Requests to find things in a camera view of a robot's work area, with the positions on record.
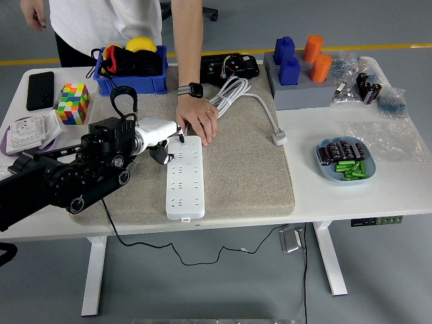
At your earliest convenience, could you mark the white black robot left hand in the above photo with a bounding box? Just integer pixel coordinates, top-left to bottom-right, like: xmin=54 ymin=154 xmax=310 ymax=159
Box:
xmin=136 ymin=117 xmax=186 ymax=166

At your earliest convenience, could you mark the person's right hand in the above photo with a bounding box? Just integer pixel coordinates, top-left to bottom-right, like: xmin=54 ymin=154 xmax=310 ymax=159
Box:
xmin=20 ymin=0 xmax=47 ymax=33

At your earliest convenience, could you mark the person's left hand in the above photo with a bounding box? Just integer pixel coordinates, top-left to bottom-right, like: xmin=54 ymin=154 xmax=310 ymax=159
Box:
xmin=175 ymin=94 xmax=219 ymax=147

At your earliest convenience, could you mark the white power strip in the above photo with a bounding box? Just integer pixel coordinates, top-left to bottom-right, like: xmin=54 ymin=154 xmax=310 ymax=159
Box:
xmin=165 ymin=134 xmax=206 ymax=223

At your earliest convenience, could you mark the thin black adapter cord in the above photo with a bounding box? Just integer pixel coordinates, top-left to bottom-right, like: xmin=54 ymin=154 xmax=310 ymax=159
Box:
xmin=101 ymin=197 xmax=291 ymax=267

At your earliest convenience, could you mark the black wristwatch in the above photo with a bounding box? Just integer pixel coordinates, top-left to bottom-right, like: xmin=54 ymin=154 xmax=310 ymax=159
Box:
xmin=177 ymin=82 xmax=205 ymax=99

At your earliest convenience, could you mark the blue plastic bin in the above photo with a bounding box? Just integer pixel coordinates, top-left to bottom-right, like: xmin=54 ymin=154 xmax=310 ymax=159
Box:
xmin=92 ymin=45 xmax=169 ymax=97

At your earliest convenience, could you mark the black electronic device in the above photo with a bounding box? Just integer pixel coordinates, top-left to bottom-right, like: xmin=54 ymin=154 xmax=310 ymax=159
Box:
xmin=199 ymin=52 xmax=261 ymax=82

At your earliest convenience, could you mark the black cloth pouch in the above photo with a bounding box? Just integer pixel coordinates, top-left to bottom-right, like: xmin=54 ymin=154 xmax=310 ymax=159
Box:
xmin=123 ymin=49 xmax=165 ymax=77

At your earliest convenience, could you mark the person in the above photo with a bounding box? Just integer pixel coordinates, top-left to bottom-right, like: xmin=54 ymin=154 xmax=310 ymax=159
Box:
xmin=48 ymin=0 xmax=173 ymax=68

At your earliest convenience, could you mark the grey-brown mat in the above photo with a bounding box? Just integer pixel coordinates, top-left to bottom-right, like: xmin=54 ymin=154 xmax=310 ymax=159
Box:
xmin=69 ymin=63 xmax=296 ymax=227

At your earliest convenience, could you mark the black smartphone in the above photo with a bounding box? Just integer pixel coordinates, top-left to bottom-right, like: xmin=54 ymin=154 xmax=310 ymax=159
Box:
xmin=26 ymin=71 xmax=55 ymax=112

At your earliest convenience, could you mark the colourful puzzle cube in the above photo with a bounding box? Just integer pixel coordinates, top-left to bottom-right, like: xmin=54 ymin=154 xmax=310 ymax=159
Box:
xmin=56 ymin=82 xmax=91 ymax=126

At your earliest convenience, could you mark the yellow ball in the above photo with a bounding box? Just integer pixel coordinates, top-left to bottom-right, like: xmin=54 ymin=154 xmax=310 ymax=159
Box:
xmin=125 ymin=36 xmax=158 ymax=54

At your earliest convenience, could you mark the black office chair base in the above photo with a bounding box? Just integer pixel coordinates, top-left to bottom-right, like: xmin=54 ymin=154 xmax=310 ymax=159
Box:
xmin=161 ymin=1 xmax=219 ymax=23

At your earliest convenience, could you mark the blue plastic block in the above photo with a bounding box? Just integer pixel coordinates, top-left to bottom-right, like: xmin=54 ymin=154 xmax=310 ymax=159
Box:
xmin=273 ymin=36 xmax=296 ymax=67
xmin=278 ymin=56 xmax=301 ymax=87

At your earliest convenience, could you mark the grey holder block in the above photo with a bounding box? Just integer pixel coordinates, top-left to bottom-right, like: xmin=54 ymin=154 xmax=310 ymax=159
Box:
xmin=269 ymin=62 xmax=334 ymax=111
xmin=263 ymin=50 xmax=315 ymax=72

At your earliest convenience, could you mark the orange plastic cylinder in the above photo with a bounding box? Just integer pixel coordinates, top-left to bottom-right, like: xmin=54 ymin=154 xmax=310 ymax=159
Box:
xmin=309 ymin=53 xmax=333 ymax=84
xmin=302 ymin=34 xmax=325 ymax=63

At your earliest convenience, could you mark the purple plate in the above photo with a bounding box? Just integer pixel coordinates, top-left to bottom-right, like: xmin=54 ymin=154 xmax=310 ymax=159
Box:
xmin=1 ymin=116 xmax=57 ymax=158

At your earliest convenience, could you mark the light blue plate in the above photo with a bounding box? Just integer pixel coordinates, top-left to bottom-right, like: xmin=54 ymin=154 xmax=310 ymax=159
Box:
xmin=315 ymin=136 xmax=377 ymax=187

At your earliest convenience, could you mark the clear bag of metal parts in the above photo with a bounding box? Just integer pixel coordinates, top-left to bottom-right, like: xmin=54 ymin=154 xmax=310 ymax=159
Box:
xmin=329 ymin=49 xmax=375 ymax=109

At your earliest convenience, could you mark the white table leg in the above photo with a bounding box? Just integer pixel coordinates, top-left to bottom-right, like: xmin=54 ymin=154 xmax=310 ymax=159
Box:
xmin=312 ymin=221 xmax=348 ymax=297
xmin=80 ymin=236 xmax=108 ymax=317

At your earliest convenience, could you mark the silver metal floor box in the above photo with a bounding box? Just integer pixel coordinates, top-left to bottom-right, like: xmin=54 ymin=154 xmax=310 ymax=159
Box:
xmin=278 ymin=225 xmax=306 ymax=254

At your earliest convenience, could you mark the bag of black capacitors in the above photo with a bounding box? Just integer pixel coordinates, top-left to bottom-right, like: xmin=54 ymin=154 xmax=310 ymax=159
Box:
xmin=354 ymin=71 xmax=384 ymax=106

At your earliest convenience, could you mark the empty clear plastic bag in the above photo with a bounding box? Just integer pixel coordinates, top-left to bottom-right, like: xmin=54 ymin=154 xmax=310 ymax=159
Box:
xmin=343 ymin=118 xmax=432 ymax=163

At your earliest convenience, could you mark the bag of blue components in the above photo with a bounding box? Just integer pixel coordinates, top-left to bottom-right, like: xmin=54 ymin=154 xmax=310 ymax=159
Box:
xmin=375 ymin=86 xmax=408 ymax=119

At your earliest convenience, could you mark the table height control panel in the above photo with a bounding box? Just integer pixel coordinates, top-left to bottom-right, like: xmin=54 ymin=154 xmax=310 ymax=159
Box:
xmin=350 ymin=215 xmax=404 ymax=227

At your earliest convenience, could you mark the white power strip cable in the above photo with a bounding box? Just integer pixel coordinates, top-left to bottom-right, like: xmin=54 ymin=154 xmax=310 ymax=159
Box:
xmin=184 ymin=76 xmax=281 ymax=138

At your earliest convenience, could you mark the coloured wire bundle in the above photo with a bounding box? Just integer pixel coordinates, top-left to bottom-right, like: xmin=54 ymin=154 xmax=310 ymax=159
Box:
xmin=219 ymin=56 xmax=234 ymax=80

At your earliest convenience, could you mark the black red drawstring pouch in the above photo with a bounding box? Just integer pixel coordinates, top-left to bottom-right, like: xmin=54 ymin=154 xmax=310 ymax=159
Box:
xmin=90 ymin=43 xmax=128 ymax=91

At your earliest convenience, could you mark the white switch panel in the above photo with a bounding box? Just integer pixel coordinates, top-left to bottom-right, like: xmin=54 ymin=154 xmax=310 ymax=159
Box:
xmin=38 ymin=109 xmax=64 ymax=151

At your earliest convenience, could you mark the black floor cable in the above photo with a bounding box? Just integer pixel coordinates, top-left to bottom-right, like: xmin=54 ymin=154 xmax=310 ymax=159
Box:
xmin=302 ymin=222 xmax=310 ymax=324

